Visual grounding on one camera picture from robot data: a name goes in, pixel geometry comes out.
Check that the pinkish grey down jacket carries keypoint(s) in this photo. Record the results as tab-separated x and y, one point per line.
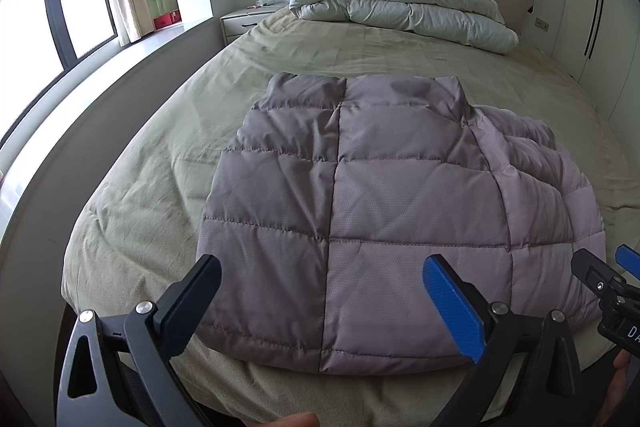
375	207

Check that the person's right hand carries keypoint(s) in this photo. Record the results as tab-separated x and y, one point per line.
617	387

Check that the white duvet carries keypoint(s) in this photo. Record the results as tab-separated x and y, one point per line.
400	7

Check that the red box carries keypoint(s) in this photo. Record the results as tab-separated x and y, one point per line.
166	20

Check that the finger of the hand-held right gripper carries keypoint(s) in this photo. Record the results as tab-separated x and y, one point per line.
630	259
597	277

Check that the bed with beige sheet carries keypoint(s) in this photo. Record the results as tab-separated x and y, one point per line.
165	167

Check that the person's left hand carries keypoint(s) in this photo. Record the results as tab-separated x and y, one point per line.
300	421

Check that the wall socket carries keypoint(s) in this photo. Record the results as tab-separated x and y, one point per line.
542	24

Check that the white nightstand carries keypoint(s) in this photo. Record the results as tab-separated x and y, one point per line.
245	24

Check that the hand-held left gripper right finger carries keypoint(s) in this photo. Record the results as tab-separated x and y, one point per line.
452	302

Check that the black framed window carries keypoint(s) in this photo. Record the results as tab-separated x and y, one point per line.
85	22

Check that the white wardrobe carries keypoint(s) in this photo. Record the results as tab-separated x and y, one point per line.
600	7

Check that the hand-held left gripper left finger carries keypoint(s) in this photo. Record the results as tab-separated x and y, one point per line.
195	297

